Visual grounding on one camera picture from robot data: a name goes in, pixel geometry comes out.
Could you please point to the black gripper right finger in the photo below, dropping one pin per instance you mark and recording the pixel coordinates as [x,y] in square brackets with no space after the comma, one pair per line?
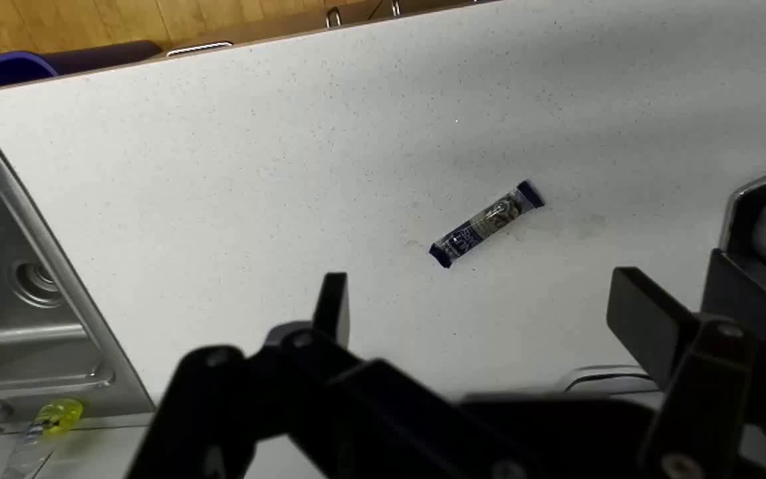
[704,381]

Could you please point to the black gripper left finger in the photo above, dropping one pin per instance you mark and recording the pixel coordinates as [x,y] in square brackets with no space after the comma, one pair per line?
[338,401]

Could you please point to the blue nut snack bar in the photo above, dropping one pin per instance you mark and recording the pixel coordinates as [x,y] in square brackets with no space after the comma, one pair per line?
[487,225]

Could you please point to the wooden lower cabinet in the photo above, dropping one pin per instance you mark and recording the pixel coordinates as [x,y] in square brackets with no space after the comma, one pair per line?
[92,16]

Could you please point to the black steel coffee maker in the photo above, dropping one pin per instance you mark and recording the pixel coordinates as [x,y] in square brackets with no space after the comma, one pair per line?
[752,284]

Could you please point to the stainless steel sink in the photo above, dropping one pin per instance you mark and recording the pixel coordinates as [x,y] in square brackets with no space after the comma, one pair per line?
[20,294]

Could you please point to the blue plastic bin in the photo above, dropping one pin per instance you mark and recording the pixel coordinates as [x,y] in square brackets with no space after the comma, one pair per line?
[1,71]

